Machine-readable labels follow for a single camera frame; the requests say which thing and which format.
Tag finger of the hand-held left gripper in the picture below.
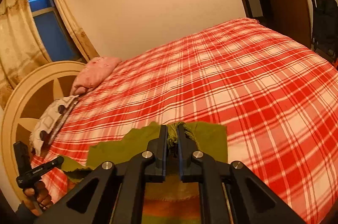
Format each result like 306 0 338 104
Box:
14 142 33 177
16 156 64 189

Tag green knit sweater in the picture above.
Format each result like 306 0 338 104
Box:
59 121 229 224

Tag person's left hand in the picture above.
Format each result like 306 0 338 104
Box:
22 180 55 216

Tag pink floral pillow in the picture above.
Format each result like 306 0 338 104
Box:
70 56 122 96

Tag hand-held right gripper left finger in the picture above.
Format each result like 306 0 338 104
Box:
34 125 169 224

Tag window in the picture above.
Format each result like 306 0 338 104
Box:
26 0 86 62

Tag white brown patterned pillow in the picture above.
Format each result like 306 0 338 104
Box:
29 95 80 156

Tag cream and brown headboard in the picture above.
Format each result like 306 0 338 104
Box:
1 60 87 201

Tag wide beige patterned curtain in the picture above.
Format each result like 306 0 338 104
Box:
0 0 52 108

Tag narrow beige patterned curtain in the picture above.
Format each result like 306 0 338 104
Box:
47 0 100 62

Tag black folded stroller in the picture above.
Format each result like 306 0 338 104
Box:
310 0 338 58

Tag red plaid bed sheet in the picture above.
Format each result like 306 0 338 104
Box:
30 17 338 224

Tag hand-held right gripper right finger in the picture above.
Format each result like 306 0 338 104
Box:
176 124 307 224

